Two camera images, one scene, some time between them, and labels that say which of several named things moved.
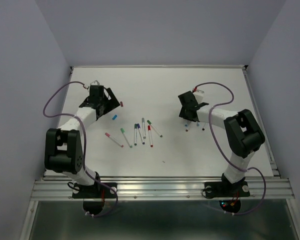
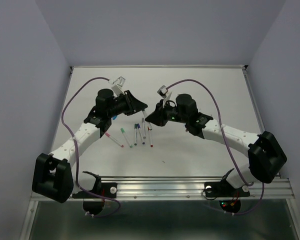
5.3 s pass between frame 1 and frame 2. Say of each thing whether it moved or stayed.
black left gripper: moved
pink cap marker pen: stayed
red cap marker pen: stayed
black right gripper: moved
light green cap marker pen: stayed
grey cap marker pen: stayed
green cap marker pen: moved
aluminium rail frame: stayed
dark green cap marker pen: stayed
